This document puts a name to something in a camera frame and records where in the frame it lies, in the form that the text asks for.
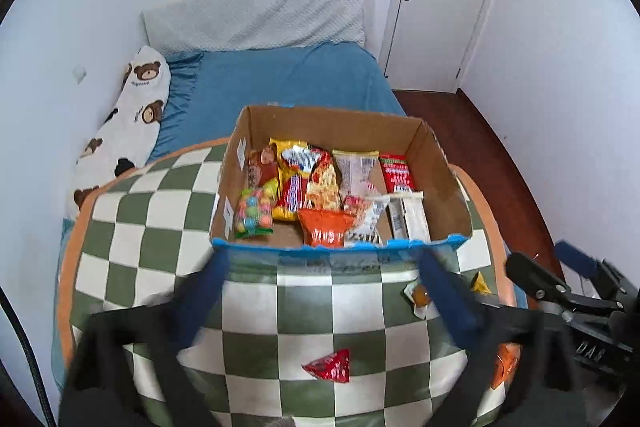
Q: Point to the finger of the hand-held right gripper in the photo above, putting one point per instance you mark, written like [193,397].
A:
[577,259]
[535,279]

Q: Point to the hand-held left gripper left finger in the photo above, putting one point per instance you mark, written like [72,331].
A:
[205,297]

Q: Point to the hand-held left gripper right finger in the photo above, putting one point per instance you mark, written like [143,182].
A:
[450,302]

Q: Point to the printed cardboard box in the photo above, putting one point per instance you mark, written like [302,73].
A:
[445,217]

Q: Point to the silver white wafer packet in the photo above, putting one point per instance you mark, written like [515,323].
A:
[412,219]

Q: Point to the colourful candy ball packet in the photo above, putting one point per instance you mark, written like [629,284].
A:
[252,214]

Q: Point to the white nut snack packet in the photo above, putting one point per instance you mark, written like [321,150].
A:
[365,219]

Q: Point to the large orange snack packet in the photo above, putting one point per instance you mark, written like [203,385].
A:
[325,229]

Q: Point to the long red snack packet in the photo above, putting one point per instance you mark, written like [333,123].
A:
[397,174]

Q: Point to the brown snack packet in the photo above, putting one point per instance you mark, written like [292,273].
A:
[260,167]

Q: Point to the yellow instant noodle packet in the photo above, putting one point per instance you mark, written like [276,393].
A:
[295,187]

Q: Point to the pale pink bread packet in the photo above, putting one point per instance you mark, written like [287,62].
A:
[357,172]

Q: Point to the clear braised egg packet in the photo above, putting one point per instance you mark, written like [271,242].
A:
[419,297]

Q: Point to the small yellow snack packet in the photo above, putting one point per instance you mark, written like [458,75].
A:
[481,286]

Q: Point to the small orange snack packet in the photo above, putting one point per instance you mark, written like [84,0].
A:
[502,367]

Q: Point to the green white checkered mat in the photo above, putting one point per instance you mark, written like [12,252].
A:
[150,217]

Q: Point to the small red triangular packet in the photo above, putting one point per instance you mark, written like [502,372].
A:
[330,367]

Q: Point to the grey fuzzy cloth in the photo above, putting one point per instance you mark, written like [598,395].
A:
[281,422]

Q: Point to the light blue blanket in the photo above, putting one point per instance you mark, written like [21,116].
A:
[65,232]

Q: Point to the bear print long pillow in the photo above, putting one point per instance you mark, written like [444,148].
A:
[135,107]

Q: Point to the blue bed sheet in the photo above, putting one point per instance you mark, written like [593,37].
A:
[300,77]

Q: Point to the grey white pillow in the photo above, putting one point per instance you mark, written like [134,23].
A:
[260,19]

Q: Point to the white door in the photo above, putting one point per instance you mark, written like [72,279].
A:
[445,7]

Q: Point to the white wall socket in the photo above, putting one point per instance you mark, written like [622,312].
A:
[79,73]

